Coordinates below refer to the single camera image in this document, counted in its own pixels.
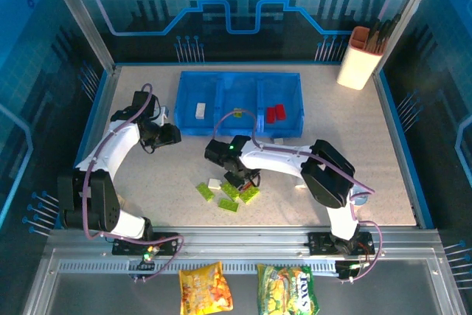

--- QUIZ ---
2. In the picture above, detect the blue divided plastic bin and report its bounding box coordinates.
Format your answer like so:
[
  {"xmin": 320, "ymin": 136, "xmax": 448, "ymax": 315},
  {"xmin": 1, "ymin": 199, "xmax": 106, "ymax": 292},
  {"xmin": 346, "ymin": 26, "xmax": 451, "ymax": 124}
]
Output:
[{"xmin": 173, "ymin": 70, "xmax": 306, "ymax": 137}]

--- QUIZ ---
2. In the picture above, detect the yellow snack bag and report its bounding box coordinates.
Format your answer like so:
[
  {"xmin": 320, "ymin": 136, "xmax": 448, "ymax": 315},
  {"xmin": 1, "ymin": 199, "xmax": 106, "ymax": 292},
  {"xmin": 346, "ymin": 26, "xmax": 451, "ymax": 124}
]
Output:
[{"xmin": 178, "ymin": 261, "xmax": 234, "ymax": 315}]

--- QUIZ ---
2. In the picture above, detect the green snack bag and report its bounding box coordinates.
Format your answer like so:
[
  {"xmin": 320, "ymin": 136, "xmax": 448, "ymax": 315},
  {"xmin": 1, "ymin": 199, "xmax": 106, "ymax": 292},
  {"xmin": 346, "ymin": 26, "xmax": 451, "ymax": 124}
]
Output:
[{"xmin": 257, "ymin": 263, "xmax": 320, "ymax": 315}]

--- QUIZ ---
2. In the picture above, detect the beige utensil holder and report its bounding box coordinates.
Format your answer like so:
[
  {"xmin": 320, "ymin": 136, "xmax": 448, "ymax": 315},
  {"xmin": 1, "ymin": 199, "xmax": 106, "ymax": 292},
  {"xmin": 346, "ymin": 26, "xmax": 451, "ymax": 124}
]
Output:
[{"xmin": 336, "ymin": 26, "xmax": 388, "ymax": 91}]

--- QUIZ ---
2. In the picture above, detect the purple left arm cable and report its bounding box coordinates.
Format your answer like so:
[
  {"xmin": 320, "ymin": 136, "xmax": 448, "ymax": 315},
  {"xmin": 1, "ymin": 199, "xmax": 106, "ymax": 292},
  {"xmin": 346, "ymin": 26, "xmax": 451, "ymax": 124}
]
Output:
[{"xmin": 83, "ymin": 83, "xmax": 185, "ymax": 283}]

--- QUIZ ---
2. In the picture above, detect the aluminium frame rail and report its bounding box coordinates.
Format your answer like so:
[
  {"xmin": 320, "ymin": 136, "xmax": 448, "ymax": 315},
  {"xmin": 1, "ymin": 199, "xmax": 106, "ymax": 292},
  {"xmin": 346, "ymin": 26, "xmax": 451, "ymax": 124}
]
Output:
[{"xmin": 47, "ymin": 225, "xmax": 442, "ymax": 261}]

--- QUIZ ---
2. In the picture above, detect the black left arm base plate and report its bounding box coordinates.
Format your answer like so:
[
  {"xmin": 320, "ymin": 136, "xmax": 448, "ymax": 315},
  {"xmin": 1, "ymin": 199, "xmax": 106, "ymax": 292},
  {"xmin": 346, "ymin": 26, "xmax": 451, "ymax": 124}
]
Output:
[{"xmin": 111, "ymin": 232, "xmax": 181, "ymax": 257}]

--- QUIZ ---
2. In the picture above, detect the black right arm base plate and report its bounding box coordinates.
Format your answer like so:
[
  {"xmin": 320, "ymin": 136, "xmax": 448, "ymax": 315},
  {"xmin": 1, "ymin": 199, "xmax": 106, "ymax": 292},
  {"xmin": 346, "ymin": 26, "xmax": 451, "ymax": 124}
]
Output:
[{"xmin": 307, "ymin": 232, "xmax": 376, "ymax": 257}]

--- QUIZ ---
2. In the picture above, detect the slotted grey cable duct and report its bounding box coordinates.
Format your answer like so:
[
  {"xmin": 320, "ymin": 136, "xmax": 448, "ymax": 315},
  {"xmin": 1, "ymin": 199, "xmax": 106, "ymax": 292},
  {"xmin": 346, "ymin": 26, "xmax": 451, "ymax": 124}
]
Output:
[{"xmin": 58, "ymin": 260, "xmax": 342, "ymax": 274}]

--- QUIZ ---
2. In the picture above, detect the brown wooden utensil handle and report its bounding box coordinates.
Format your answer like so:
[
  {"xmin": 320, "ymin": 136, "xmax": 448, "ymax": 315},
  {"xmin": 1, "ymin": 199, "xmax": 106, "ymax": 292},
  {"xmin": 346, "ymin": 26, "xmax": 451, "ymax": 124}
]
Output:
[{"xmin": 364, "ymin": 29, "xmax": 378, "ymax": 52}]

